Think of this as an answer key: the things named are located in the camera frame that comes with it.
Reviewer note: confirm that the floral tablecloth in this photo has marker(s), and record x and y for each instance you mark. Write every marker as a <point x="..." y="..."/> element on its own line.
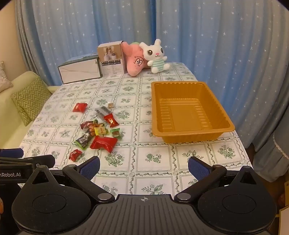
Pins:
<point x="135" y="95"/>

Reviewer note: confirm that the beige patterned pillow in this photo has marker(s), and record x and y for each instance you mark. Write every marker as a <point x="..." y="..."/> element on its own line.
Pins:
<point x="4" y="78"/>

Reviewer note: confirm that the grey-blue curtain with lace trim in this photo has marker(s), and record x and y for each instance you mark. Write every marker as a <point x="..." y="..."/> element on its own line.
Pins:
<point x="273" y="153"/>

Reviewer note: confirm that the yellow-green candy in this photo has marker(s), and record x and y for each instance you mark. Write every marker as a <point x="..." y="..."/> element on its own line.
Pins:
<point x="100" y="130"/>

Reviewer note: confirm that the small red candy packet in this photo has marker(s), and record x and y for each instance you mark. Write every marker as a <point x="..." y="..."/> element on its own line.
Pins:
<point x="79" y="107"/>

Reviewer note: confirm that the large red snack packet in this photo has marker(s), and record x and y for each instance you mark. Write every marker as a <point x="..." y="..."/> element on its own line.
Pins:
<point x="103" y="144"/>

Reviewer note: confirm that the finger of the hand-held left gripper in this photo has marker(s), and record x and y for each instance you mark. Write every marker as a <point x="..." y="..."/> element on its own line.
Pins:
<point x="11" y="153"/>
<point x="43" y="160"/>

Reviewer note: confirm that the black snack packet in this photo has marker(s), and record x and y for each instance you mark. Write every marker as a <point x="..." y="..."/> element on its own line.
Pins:
<point x="83" y="140"/>

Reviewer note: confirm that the white bunny plush toy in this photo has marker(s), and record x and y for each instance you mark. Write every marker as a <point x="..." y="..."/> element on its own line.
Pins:
<point x="153" y="55"/>

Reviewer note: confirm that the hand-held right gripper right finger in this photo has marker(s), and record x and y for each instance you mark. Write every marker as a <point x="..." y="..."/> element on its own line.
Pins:
<point x="198" y="168"/>

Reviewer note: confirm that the red twist candy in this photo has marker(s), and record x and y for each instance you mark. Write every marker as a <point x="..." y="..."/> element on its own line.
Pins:
<point x="75" y="155"/>

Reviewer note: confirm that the pale green sofa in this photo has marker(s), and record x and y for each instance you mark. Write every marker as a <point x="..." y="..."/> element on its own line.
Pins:
<point x="11" y="126"/>

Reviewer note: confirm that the green brown twist candy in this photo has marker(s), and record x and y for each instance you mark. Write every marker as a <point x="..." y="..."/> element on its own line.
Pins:
<point x="116" y="133"/>

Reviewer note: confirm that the orange green snack stick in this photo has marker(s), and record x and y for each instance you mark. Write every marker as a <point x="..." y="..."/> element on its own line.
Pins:
<point x="96" y="122"/>

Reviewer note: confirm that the dark red candy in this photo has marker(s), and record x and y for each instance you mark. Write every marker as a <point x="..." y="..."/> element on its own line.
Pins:
<point x="86" y="125"/>

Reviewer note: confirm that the orange plastic tray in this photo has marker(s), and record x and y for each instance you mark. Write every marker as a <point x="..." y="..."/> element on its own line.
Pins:
<point x="180" y="113"/>

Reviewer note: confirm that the beige product box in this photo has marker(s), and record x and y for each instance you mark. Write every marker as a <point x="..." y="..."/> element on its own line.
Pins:
<point x="111" y="61"/>

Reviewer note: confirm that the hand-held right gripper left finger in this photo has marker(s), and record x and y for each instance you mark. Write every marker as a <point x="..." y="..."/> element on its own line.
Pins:
<point x="90" y="167"/>

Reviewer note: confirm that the white cardboard box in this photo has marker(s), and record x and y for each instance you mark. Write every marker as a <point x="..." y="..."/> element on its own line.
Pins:
<point x="79" y="70"/>

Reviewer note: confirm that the blue starry curtain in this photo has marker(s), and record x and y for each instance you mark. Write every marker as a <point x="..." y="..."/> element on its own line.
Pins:
<point x="79" y="27"/>
<point x="214" y="40"/>

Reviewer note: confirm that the green chevron pillow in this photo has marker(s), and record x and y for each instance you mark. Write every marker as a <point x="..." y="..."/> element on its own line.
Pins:
<point x="30" y="99"/>

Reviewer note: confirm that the pink plush toy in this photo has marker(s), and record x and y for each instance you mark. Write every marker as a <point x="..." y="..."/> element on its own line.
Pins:
<point x="134" y="61"/>

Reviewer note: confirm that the red gold snack packet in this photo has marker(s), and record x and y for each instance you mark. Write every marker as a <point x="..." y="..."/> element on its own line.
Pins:
<point x="111" y="119"/>

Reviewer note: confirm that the grey snack bar packet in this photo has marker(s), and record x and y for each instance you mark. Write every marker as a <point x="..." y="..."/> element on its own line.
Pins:
<point x="101" y="111"/>

